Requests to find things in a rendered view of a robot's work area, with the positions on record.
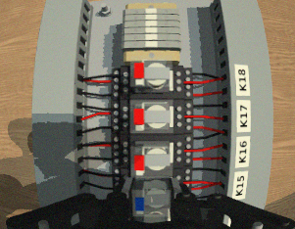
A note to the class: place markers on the grey mounting plate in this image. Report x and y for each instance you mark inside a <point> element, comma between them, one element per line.
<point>105,53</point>

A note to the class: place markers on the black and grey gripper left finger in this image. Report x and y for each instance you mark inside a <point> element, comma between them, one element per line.
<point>115,211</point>

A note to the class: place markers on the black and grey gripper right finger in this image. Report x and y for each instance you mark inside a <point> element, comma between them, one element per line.
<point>242,216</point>

